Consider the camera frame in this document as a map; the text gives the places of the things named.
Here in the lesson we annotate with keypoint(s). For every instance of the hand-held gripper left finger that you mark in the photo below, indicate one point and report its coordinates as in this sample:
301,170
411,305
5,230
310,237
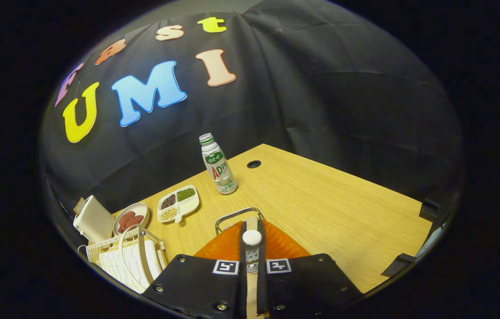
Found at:
243,292

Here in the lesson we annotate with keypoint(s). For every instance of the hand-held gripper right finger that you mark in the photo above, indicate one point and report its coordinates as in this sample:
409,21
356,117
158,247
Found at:
261,292

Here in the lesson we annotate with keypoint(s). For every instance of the white divided dish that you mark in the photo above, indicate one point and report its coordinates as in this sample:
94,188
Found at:
188,206

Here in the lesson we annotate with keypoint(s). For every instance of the round white meat plate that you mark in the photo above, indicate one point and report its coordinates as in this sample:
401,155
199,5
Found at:
139,208

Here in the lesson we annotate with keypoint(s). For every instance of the white drip tray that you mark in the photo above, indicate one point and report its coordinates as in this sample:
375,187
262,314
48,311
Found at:
152,266

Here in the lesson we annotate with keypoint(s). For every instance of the pile of yellow soybeans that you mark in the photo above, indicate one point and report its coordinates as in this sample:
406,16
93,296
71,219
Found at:
168,214

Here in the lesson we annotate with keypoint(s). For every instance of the pile of green beans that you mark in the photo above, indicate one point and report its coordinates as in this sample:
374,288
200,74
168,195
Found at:
185,194

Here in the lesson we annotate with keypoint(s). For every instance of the pile of dark beans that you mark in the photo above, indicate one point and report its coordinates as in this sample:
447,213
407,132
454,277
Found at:
168,201

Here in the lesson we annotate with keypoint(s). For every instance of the white drink bottle green label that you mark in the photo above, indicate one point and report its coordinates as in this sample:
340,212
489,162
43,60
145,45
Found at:
219,170

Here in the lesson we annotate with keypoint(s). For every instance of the brown meat piece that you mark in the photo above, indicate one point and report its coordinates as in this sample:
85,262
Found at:
134,221
126,218

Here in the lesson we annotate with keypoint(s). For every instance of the white toaster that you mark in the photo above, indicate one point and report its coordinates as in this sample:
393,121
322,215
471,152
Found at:
95,219

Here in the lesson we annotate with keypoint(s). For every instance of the black backdrop cloth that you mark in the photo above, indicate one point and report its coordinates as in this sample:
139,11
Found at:
321,110

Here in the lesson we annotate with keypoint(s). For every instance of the black bracket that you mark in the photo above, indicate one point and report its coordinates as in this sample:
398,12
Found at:
398,265
429,209

